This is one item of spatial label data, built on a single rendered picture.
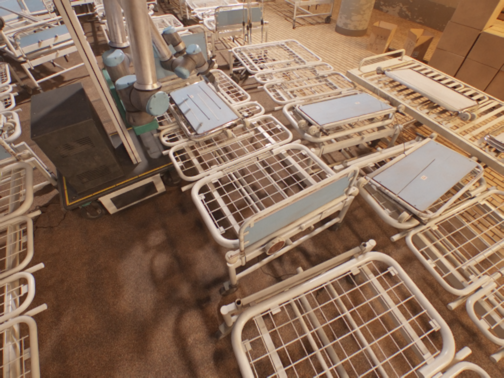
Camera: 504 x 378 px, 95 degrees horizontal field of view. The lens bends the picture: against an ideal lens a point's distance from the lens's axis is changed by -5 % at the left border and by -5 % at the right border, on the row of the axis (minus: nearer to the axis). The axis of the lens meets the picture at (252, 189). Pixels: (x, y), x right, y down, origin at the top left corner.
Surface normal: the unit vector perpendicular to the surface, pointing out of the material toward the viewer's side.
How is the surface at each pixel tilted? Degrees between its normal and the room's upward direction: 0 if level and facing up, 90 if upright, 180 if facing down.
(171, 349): 0
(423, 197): 5
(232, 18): 90
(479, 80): 90
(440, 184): 5
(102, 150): 90
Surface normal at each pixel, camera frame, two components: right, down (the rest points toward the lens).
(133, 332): 0.00, -0.64
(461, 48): -0.77, 0.49
